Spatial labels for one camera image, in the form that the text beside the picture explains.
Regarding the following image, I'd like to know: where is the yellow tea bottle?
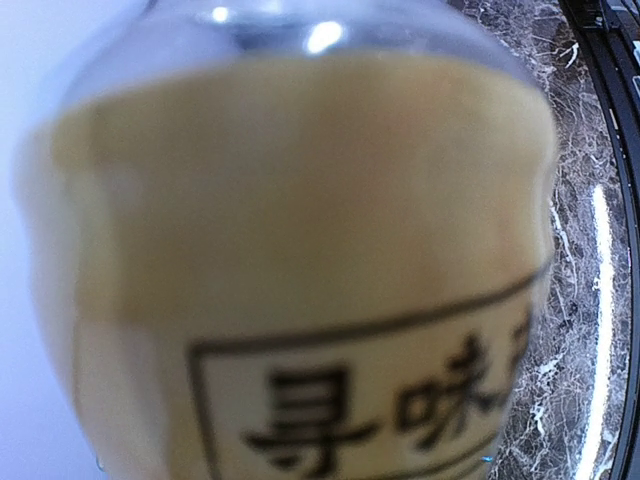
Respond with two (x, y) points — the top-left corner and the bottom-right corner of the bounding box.
(14, 1), (557, 479)

